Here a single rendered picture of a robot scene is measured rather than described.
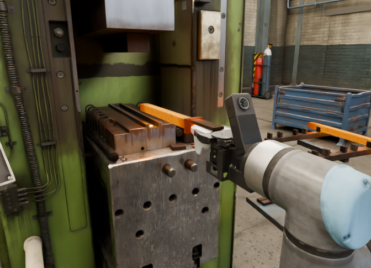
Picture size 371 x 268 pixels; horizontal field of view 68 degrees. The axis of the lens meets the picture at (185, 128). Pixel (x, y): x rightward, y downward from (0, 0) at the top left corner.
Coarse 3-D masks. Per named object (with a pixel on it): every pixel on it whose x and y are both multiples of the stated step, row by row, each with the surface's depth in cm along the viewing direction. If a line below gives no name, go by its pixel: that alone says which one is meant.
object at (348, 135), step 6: (312, 126) 115; (324, 126) 110; (324, 132) 109; (330, 132) 107; (336, 132) 104; (342, 132) 102; (348, 132) 102; (348, 138) 100; (354, 138) 98; (360, 138) 96; (366, 138) 94
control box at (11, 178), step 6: (0, 144) 56; (0, 150) 55; (0, 156) 55; (0, 162) 55; (6, 162) 55; (0, 168) 54; (6, 168) 55; (0, 174) 54; (6, 174) 55; (12, 174) 56; (0, 180) 54; (6, 180) 54; (12, 180) 55; (0, 186) 54; (6, 186) 57
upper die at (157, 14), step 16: (96, 0) 77; (112, 0) 71; (128, 0) 73; (144, 0) 75; (160, 0) 77; (80, 16) 98; (96, 16) 79; (112, 16) 72; (128, 16) 74; (144, 16) 76; (160, 16) 78; (80, 32) 102; (96, 32) 86; (112, 32) 86; (144, 32) 86; (160, 32) 86
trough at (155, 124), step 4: (116, 104) 119; (120, 104) 118; (120, 108) 115; (124, 108) 114; (128, 108) 110; (128, 112) 108; (132, 112) 106; (136, 112) 102; (136, 116) 101; (140, 116) 99; (144, 116) 96; (144, 120) 94; (148, 120) 93; (152, 120) 90; (152, 124) 89; (156, 124) 87
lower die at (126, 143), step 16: (112, 112) 106; (144, 112) 105; (96, 128) 100; (112, 128) 87; (128, 128) 83; (144, 128) 84; (160, 128) 86; (112, 144) 82; (128, 144) 82; (144, 144) 85; (160, 144) 88
